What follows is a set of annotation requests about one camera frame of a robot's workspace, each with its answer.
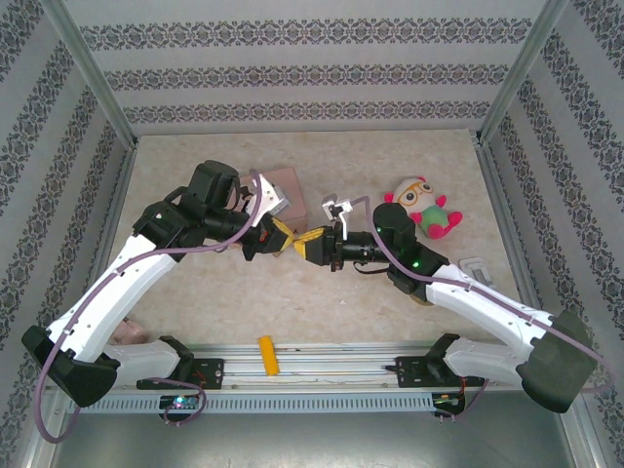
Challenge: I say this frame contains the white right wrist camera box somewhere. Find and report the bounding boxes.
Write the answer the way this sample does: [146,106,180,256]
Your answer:
[320,193,354,238]

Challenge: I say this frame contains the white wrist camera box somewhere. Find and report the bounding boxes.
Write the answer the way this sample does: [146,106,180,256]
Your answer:
[245,172,293,229]
[320,193,354,238]

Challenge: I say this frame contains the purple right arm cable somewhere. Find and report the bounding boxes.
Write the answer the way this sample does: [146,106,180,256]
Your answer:
[347,194,613,423]

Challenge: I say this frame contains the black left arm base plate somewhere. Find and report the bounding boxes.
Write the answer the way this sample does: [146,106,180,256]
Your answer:
[136,358,226,391]

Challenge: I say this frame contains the grey metal panel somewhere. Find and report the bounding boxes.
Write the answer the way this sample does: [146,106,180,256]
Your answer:
[28,389,605,468]

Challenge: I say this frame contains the small pink toy figure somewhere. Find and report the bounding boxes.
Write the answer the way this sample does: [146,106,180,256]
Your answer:
[108,317,150,345]

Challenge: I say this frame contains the aluminium frame post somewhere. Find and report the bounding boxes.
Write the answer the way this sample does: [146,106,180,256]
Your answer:
[41,0,139,147]
[476,0,571,143]

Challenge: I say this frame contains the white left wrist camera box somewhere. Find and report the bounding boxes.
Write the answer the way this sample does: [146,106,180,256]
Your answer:
[245,172,293,229]

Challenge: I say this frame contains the aluminium side rail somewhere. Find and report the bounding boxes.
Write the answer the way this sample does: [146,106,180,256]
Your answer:
[473,130,557,350]
[65,142,140,357]

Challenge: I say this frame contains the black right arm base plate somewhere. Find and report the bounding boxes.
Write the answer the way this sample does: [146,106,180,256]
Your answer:
[394,355,487,390]

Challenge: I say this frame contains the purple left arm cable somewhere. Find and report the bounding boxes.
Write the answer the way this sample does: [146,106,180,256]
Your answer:
[35,168,267,445]

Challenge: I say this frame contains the yellow rectangular block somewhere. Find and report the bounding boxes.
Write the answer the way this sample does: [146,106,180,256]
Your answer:
[257,334,284,378]

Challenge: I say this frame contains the white plush toy orange glasses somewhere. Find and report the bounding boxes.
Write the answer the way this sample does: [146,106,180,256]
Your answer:
[383,175,464,241]

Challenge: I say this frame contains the aluminium front rail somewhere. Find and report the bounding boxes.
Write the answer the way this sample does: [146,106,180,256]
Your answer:
[46,342,584,392]

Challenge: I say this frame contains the grey slotted cable duct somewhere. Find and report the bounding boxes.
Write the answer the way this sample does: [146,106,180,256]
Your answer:
[64,393,436,414]

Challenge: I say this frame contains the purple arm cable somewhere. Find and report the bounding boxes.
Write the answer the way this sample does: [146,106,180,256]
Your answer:
[347,194,613,423]
[35,168,267,445]

